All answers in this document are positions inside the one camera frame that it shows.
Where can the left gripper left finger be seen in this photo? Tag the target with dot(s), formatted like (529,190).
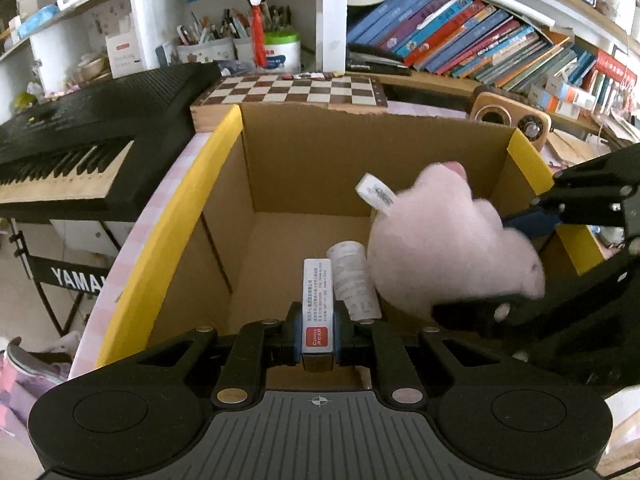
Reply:
(245,358)

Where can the white spray bottle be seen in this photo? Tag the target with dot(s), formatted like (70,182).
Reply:
(351,281)

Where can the red thick dictionary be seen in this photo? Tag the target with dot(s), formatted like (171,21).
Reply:
(614,69)

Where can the red tassel ornament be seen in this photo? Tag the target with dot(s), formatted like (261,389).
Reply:
(258,37)

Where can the brown retro radio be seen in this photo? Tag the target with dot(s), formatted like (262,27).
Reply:
(494,108)

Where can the green lid white jar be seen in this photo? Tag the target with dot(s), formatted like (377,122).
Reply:
(282,51)

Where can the pink plush pig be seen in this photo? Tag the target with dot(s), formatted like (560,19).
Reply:
(436,243)

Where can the row of leaning books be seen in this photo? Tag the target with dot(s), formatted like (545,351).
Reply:
(462,39)

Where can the orange white medicine box lower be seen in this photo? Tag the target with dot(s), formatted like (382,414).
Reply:
(544,100)

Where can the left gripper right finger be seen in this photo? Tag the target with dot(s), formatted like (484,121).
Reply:
(375,345)

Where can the orange white medicine box upper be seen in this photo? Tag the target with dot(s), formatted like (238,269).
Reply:
(569,93)

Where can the yellow cardboard box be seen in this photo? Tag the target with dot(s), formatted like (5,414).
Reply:
(280,219)

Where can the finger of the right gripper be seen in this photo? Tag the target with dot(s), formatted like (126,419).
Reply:
(532,222)

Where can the wooden chess board box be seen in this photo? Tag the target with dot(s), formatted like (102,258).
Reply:
(355,93)

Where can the black yamaha keyboard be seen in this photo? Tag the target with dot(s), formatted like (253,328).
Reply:
(101,152)

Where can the small white red box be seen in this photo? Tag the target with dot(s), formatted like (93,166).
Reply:
(318,316)

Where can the orange white medicine box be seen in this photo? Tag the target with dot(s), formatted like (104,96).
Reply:
(544,100)
(569,93)

